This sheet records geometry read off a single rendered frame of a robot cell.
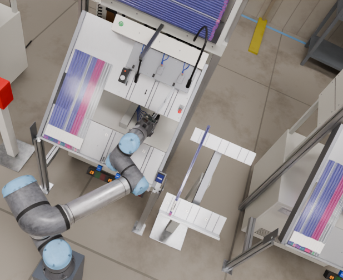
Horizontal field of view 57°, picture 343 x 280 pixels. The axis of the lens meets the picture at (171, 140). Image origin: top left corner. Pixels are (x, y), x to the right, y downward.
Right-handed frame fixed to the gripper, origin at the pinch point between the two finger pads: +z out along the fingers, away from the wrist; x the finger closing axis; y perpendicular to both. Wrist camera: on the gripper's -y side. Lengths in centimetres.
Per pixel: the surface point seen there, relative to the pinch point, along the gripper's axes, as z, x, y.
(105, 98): 49, 37, -26
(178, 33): 13.5, 14.2, 41.4
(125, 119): 36.8, 16.1, -24.2
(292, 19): 335, -57, 97
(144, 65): 9.9, 19.0, 19.3
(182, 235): 47, -65, -79
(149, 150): 6.6, -8.3, -16.0
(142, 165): 4.0, -9.6, -24.6
